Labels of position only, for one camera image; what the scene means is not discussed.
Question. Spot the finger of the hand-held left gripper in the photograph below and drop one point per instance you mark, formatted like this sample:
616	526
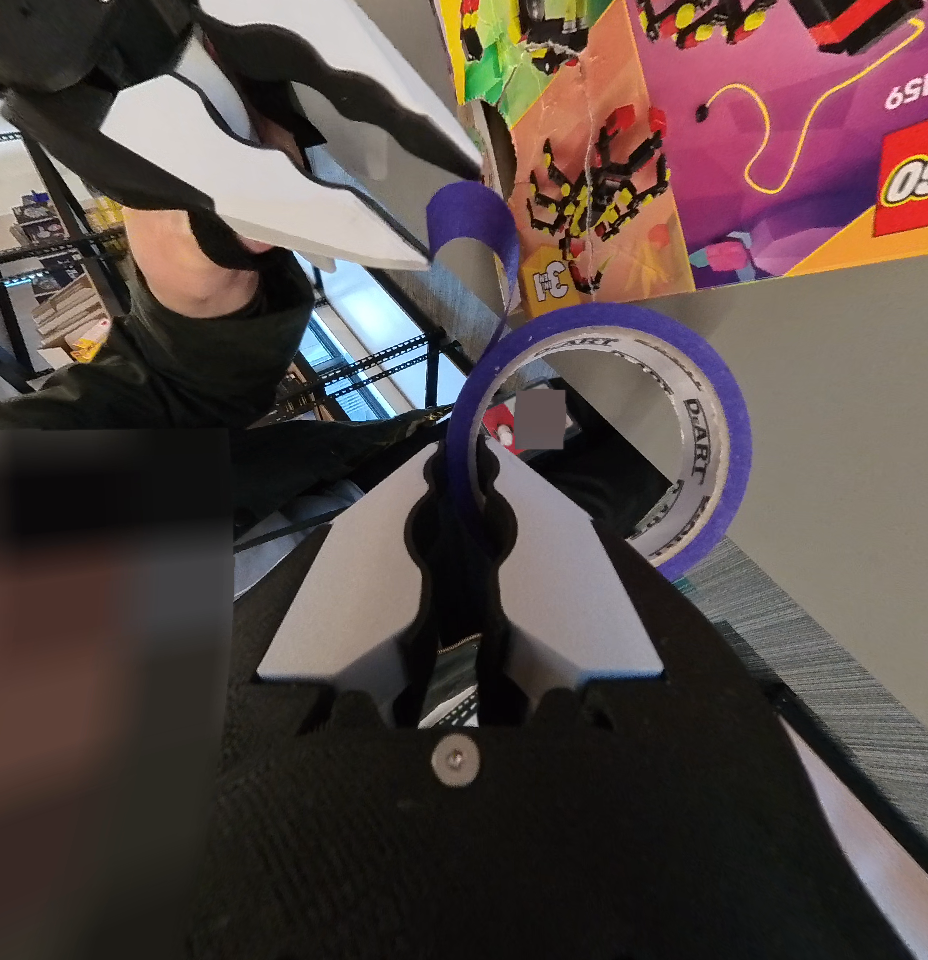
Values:
344	30
246	187

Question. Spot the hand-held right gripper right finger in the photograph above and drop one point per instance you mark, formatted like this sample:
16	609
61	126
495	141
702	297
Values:
576	600

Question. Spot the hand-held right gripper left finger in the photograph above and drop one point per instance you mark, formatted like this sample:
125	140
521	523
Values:
344	600

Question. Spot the black shelving rack with goods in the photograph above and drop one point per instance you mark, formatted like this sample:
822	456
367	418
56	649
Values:
51	315

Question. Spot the purple tape roll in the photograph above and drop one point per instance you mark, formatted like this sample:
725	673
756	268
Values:
726	390

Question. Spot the yellow spider-print toy box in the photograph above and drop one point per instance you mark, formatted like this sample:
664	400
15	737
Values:
771	187

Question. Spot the person's left hand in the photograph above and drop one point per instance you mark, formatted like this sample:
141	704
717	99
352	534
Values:
186	277

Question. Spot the person's white shirt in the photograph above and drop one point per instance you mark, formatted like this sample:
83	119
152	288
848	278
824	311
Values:
284	562

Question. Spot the person's dark jacket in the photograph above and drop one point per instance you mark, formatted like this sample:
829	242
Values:
321	450

